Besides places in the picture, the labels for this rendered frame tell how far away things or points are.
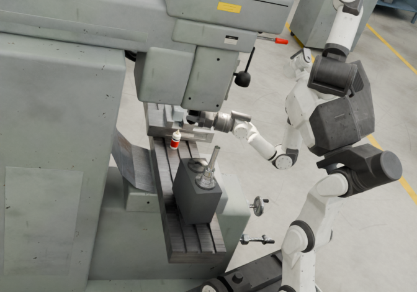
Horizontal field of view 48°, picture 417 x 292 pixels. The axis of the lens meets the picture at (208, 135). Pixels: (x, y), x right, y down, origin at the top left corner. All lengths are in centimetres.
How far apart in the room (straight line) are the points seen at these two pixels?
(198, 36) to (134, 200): 85
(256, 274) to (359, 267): 139
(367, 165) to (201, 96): 72
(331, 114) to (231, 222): 93
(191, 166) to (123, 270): 89
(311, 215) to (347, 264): 166
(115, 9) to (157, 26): 17
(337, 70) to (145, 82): 74
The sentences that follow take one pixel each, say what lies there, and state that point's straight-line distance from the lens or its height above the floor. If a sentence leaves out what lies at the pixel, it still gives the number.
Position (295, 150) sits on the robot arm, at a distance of 222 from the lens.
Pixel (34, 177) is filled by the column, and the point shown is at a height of 100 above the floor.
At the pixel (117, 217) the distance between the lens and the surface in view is 232.
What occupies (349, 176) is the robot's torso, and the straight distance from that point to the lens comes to 184.
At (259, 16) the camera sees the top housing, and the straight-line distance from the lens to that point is 183.
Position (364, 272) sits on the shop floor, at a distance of 369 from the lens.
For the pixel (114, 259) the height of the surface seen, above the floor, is 38.
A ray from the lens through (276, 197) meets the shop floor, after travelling 385.
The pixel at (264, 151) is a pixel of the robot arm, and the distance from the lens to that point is 221.
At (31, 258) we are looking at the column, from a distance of 242.
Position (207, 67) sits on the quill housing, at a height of 154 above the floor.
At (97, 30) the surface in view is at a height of 163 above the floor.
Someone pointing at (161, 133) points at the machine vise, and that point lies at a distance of 241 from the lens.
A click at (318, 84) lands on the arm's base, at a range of 175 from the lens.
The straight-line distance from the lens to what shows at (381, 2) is 962.
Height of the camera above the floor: 240
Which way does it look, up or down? 35 degrees down
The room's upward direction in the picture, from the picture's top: 18 degrees clockwise
